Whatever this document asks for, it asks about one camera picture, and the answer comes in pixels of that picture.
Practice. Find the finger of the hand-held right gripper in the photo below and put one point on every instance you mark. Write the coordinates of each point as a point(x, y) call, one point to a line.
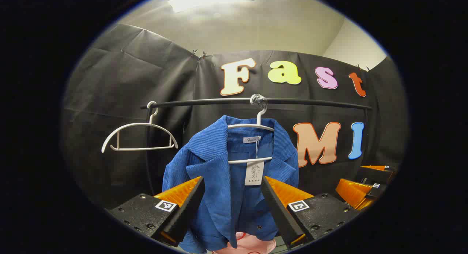
point(376, 174)
point(353, 193)

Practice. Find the pink laundry hamper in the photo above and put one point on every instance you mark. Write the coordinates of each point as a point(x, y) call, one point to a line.
point(252, 246)

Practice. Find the clear tape wad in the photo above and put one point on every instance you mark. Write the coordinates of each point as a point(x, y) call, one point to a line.
point(258, 99)

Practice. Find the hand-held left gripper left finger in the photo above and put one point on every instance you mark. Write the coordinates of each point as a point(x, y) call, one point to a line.
point(190, 202)

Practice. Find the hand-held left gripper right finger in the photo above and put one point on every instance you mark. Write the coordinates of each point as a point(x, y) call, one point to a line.
point(276, 206)

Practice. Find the black clothes rack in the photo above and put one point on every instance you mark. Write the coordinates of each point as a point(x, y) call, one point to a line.
point(204, 102)

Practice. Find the white paper hang tag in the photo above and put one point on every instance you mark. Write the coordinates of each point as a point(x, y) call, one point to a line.
point(254, 173)

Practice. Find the white hanger with taped hook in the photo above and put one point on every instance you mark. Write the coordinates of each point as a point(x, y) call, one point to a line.
point(237, 161)

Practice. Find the white empty hanger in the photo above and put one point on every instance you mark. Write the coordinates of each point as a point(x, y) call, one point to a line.
point(139, 123)

